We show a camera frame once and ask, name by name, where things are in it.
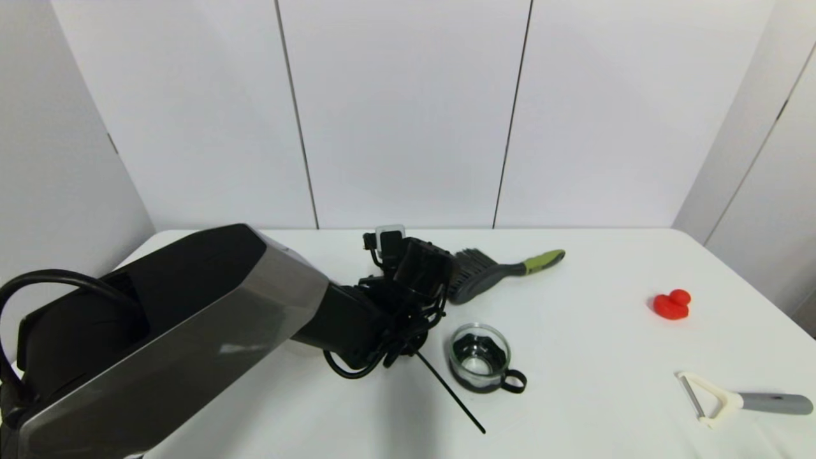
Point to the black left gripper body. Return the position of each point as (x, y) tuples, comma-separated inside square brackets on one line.
[(424, 268)]

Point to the red rubber duck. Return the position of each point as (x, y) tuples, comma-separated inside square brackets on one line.
[(670, 307)]

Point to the white-edged wrist camera box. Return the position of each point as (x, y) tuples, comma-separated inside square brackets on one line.
[(389, 239)]

